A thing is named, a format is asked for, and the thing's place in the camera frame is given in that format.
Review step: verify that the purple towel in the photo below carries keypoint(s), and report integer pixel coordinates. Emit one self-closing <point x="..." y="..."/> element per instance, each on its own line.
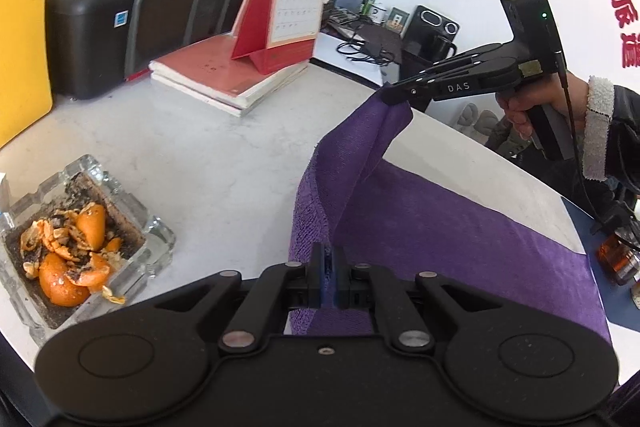
<point x="351" y="197"/>

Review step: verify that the blue table mat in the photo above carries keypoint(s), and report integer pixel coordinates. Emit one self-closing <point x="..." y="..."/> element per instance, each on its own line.
<point x="618" y="306"/>

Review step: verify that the black water dispenser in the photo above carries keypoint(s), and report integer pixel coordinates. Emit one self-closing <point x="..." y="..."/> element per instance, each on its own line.
<point x="428" y="39"/>

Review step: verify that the dark wooden desk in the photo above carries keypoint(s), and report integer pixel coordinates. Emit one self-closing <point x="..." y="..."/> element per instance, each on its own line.
<point x="354" y="47"/>

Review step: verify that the glass ashtray with peels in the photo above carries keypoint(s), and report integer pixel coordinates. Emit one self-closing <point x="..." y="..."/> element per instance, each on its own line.
<point x="78" y="247"/>

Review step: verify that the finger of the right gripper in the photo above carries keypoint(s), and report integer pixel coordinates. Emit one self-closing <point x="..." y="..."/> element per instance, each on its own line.
<point x="417" y="92"/>
<point x="435" y="74"/>

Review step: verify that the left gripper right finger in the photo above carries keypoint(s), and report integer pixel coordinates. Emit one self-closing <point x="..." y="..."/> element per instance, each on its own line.
<point x="413" y="316"/>

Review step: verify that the glass teapot with tea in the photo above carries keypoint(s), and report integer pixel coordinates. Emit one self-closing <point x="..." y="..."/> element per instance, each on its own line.
<point x="619" y="253"/>

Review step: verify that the operator fleece-cuffed forearm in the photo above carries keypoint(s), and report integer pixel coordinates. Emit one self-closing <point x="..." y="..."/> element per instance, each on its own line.
<point x="610" y="148"/>

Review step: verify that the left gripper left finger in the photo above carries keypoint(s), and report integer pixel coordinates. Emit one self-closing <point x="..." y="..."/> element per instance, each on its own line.
<point x="239" y="315"/>

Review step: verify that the operator right hand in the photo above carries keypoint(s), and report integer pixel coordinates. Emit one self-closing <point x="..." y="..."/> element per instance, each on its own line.
<point x="547" y="91"/>

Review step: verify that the red notebook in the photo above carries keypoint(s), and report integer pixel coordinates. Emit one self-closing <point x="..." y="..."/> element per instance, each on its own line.
<point x="206" y="71"/>

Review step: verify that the yellow box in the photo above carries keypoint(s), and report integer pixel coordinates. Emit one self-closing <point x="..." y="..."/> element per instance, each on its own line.
<point x="25" y="94"/>

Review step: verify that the black printer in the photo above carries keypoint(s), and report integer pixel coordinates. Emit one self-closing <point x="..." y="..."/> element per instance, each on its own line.
<point x="94" y="46"/>

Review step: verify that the red desk calendar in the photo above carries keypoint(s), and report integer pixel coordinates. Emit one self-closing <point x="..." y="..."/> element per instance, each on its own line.
<point x="274" y="34"/>

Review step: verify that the grey slippers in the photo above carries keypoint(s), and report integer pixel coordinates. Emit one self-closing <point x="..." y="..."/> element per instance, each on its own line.
<point x="476" y="124"/>

